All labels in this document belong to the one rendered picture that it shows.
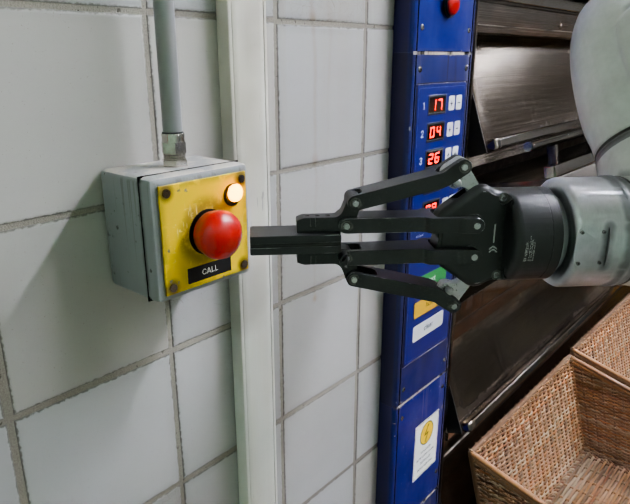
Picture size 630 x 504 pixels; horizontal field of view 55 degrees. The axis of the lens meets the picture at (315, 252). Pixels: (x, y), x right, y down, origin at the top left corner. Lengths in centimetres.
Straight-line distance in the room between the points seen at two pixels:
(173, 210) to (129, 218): 4
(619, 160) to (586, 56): 11
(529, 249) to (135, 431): 39
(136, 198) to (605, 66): 41
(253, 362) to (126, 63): 33
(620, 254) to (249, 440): 43
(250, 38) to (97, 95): 16
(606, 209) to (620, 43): 16
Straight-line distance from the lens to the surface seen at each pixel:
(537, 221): 48
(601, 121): 59
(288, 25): 66
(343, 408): 87
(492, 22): 106
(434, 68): 84
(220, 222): 47
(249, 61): 59
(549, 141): 106
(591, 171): 112
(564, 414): 170
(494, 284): 122
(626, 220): 51
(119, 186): 50
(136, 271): 50
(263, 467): 75
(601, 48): 61
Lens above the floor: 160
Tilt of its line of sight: 18 degrees down
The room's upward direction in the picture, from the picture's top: straight up
